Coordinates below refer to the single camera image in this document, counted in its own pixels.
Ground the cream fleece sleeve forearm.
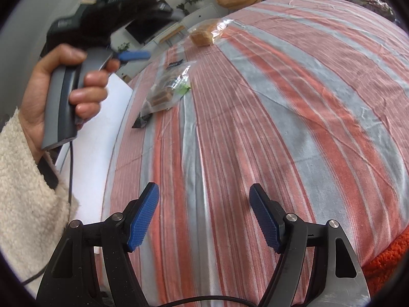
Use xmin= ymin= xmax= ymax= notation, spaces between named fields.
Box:
xmin=1 ymin=112 xmax=78 ymax=282

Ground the black television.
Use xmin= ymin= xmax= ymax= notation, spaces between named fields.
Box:
xmin=125 ymin=10 xmax=174 ymax=45

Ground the gecko gummy candy pack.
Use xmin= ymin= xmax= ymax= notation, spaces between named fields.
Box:
xmin=131 ymin=58 xmax=193 ymax=130

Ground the clear bag of biscuits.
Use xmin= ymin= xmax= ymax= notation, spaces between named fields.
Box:
xmin=140 ymin=60 xmax=198 ymax=116

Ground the white storage box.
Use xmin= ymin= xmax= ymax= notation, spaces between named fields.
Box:
xmin=71 ymin=73 xmax=132 ymax=224

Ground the bread in clear bag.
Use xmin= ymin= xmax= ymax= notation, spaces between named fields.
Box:
xmin=188 ymin=18 xmax=234 ymax=47

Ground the white tv cabinet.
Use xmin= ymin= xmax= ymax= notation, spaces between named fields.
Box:
xmin=147 ymin=3 xmax=220 ymax=46

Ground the striped red grey tablecloth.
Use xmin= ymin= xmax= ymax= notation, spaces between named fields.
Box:
xmin=106 ymin=0 xmax=408 ymax=306

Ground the black cable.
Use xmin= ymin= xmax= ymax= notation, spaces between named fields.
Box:
xmin=20 ymin=141 xmax=75 ymax=287

